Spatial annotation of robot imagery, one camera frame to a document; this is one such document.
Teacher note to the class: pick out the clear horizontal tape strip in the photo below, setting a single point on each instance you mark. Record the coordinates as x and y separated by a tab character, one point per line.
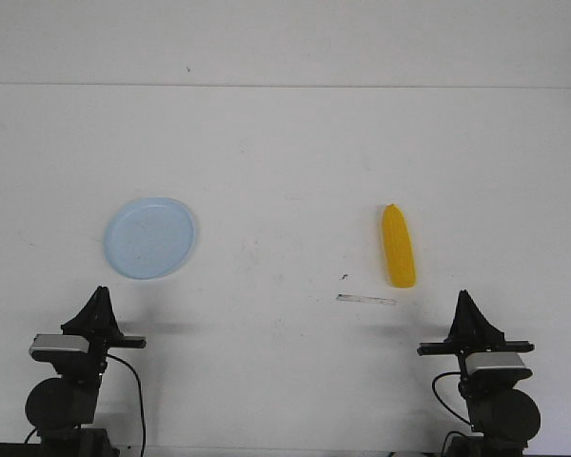
365	300

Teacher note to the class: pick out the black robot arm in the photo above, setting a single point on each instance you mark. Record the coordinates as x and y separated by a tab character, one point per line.
61	409
501	418

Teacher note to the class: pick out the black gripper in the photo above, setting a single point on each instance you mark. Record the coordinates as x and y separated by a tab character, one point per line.
91	366
468	316

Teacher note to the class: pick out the yellow corn cob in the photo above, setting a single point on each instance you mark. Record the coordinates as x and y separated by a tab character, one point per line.
397	248

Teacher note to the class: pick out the clear vertical tape strip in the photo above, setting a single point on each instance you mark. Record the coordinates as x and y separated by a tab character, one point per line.
379	214

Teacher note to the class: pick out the light blue round plate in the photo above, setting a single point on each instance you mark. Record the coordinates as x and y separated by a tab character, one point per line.
149	238

